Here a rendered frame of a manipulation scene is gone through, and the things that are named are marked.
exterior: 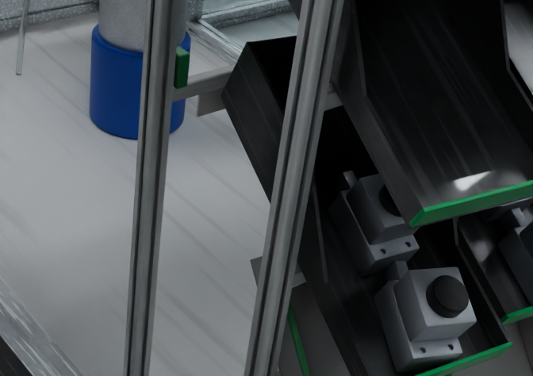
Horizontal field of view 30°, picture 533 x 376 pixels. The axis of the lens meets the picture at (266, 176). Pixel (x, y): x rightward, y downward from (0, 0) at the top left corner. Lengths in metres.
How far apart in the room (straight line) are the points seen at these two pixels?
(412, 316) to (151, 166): 0.27
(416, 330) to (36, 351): 0.49
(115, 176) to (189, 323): 0.34
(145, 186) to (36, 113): 0.82
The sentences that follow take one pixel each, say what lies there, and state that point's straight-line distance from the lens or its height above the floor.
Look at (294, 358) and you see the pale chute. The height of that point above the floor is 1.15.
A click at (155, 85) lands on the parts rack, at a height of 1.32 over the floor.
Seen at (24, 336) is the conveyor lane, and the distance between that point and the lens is 1.11.
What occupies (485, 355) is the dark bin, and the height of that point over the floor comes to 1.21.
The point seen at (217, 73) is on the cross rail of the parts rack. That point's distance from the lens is 0.86.
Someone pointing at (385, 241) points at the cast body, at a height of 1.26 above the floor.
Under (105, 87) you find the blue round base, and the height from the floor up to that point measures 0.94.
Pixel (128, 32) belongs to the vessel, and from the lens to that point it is 1.53.
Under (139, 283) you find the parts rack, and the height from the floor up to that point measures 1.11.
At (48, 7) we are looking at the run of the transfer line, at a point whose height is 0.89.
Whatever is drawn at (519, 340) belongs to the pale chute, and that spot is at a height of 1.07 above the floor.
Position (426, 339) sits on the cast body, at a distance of 0.74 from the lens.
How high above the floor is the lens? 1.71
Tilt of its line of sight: 33 degrees down
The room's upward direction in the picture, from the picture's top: 9 degrees clockwise
